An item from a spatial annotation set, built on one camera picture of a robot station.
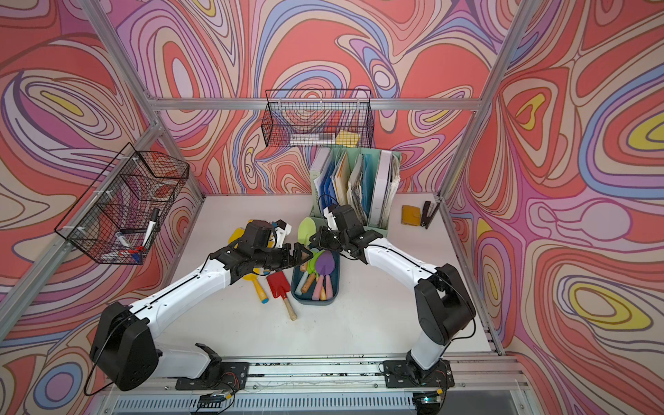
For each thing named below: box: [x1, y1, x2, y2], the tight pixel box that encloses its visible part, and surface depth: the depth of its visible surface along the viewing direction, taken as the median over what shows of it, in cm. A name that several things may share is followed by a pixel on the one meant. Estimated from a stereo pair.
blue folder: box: [319, 159, 340, 211], surface depth 96 cm
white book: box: [368, 149, 392, 228], surface depth 96 cm
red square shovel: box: [266, 270, 298, 321], surface depth 93 cm
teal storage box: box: [290, 247, 341, 307], surface depth 90 cm
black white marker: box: [141, 207, 160, 248], surface depth 70 cm
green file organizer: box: [308, 146, 403, 232], surface depth 98 cm
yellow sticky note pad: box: [401, 204, 422, 227], surface depth 113 cm
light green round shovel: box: [297, 216, 317, 246], surface depth 88 cm
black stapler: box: [420, 200, 441, 230], surface depth 113 cm
